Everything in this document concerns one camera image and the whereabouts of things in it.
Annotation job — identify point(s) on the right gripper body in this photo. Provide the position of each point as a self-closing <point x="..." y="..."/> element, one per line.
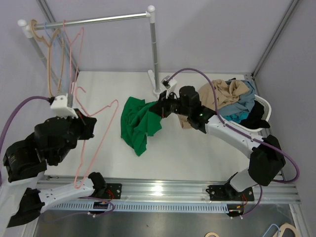
<point x="170" y="104"/>

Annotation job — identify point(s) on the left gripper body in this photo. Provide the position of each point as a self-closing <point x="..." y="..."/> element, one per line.
<point x="80" y="128"/>

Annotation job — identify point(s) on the green t shirt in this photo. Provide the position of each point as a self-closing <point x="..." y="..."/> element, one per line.
<point x="137" y="122"/>

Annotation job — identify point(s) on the beige t shirt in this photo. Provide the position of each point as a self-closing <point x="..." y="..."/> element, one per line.
<point x="222" y="94"/>

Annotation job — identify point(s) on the teal t shirt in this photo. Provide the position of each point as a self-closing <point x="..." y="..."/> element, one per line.
<point x="237" y="118"/>

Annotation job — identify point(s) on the grey blue t shirt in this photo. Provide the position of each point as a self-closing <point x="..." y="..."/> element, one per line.
<point x="244" y="104"/>

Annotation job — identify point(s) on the beige wooden hanger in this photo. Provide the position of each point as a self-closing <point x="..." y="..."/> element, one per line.
<point x="49" y="49"/>

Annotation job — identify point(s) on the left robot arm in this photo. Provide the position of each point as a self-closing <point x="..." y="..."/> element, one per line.
<point x="24" y="160"/>

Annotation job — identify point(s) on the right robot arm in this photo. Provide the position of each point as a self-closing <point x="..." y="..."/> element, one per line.
<point x="265" y="161"/>

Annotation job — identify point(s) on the spare blue hanger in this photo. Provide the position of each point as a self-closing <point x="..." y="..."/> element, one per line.
<point x="272" y="231"/>

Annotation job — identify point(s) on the black garment in basket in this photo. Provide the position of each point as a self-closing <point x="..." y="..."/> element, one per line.
<point x="255" y="119"/>

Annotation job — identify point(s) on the white plastic laundry basket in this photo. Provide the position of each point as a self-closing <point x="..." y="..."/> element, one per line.
<point x="266" y="116"/>

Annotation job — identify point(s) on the white metal clothes rack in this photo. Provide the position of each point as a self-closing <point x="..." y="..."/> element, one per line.
<point x="29" y="31"/>

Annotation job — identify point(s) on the tape roll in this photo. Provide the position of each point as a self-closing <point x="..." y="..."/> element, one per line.
<point x="211" y="234"/>

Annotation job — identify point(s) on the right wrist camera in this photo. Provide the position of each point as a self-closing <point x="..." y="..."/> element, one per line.
<point x="169" y="85"/>

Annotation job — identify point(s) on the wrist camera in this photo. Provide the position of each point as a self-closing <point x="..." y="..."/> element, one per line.
<point x="62" y="106"/>
<point x="169" y="85"/>

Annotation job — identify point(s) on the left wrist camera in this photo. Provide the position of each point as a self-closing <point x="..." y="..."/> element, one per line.
<point x="62" y="106"/>

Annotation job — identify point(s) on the slotted cable duct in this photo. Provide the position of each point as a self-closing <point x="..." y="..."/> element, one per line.
<point x="205" y="207"/>

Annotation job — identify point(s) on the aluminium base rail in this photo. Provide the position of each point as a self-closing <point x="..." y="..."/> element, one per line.
<point x="194" y="191"/>

